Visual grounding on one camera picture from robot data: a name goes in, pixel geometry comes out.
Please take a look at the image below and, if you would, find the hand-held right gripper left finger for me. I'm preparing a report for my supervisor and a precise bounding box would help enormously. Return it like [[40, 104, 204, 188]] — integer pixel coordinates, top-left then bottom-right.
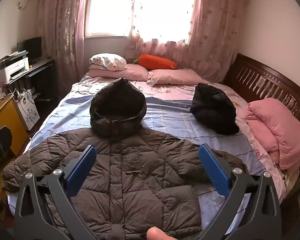
[[14, 145, 100, 240]]

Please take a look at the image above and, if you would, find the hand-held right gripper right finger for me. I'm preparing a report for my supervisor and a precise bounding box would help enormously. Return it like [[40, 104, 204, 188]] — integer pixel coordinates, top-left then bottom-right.
[[199, 144, 283, 240]]

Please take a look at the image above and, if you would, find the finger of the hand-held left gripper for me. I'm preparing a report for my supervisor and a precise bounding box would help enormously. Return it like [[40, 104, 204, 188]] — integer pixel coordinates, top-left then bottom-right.
[[0, 126, 13, 168]]

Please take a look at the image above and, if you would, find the brown hooded puffer jacket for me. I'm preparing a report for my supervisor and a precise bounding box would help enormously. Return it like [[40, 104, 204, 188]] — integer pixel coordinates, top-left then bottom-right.
[[1, 77, 248, 240]]

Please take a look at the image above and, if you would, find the person's right hand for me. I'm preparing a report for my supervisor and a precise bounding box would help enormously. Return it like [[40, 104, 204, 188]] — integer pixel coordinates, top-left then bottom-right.
[[146, 226, 177, 240]]

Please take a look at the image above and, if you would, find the yellow wooden cabinet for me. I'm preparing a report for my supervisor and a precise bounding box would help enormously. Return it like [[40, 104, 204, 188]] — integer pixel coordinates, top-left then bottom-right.
[[0, 94, 29, 157]]

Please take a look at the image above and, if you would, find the white floral computer tower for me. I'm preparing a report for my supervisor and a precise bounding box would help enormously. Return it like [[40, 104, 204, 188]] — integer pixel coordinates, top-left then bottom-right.
[[15, 90, 40, 130]]

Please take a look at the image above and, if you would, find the black puffer jacket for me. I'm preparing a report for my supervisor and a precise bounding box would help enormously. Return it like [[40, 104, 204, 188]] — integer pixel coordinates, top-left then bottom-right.
[[189, 82, 240, 135]]

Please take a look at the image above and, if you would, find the white printer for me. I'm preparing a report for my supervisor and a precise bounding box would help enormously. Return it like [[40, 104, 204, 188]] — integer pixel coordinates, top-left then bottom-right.
[[0, 51, 30, 83]]

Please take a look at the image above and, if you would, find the bed with blue pink sheet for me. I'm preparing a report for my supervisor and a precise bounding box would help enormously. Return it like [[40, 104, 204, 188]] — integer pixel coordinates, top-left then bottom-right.
[[7, 67, 288, 240]]

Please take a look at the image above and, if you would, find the black computer desk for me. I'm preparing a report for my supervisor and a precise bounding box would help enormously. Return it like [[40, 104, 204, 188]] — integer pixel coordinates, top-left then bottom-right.
[[2, 58, 55, 105]]

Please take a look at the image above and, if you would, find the folded pink quilt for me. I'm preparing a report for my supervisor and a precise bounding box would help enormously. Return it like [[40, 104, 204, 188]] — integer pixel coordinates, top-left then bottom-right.
[[244, 97, 300, 170]]

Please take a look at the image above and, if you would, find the black computer monitor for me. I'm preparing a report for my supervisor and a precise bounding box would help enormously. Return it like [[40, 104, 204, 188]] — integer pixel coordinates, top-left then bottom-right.
[[17, 36, 42, 64]]

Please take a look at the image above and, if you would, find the dark wooden headboard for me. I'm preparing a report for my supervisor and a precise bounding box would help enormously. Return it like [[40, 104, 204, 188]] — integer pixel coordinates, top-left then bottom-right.
[[224, 53, 300, 140]]

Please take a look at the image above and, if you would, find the pink pillow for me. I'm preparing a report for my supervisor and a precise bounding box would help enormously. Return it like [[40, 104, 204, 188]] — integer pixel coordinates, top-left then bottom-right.
[[86, 64, 150, 82], [147, 68, 199, 85]]

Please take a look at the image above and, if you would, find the white floral pillow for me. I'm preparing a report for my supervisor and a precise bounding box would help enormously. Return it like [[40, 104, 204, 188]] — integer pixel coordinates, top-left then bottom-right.
[[89, 53, 127, 71]]

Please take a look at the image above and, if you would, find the orange carrot plush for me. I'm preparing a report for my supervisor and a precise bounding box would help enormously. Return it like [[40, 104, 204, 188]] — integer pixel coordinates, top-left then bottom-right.
[[132, 54, 178, 70]]

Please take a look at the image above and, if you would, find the window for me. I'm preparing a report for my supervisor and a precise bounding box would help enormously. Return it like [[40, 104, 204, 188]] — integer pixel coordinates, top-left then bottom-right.
[[84, 0, 203, 40]]

